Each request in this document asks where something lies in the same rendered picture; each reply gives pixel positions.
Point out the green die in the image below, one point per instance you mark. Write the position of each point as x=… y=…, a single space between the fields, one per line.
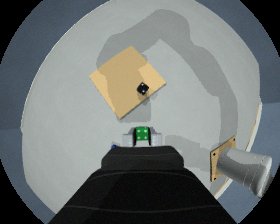
x=142 y=133

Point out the tan square mat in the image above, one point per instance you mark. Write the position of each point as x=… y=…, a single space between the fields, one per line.
x=118 y=78

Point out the black die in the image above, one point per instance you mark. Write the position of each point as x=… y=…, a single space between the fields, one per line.
x=142 y=88

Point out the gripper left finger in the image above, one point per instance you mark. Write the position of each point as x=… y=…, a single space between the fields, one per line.
x=129 y=140

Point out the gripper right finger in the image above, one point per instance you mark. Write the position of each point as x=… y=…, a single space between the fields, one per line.
x=154 y=139

